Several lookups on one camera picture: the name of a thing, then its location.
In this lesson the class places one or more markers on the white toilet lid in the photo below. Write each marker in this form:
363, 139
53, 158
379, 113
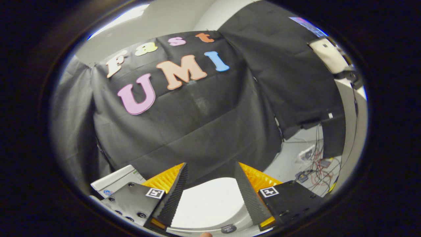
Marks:
210, 200

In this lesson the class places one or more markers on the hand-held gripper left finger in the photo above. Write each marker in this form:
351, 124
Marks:
172, 200

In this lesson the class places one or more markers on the small black adapter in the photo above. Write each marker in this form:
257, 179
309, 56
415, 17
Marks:
302, 177

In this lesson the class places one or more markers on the white power strip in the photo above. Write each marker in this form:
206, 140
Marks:
307, 154

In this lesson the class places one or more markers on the black backdrop cloth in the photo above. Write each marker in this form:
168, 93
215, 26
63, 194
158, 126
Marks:
204, 125

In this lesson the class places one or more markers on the white toilet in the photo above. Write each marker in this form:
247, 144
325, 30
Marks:
115, 181

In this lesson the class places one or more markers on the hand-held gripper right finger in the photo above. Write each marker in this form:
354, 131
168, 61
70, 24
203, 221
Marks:
250, 200

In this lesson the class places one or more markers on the beige box device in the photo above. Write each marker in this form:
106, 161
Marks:
329, 54

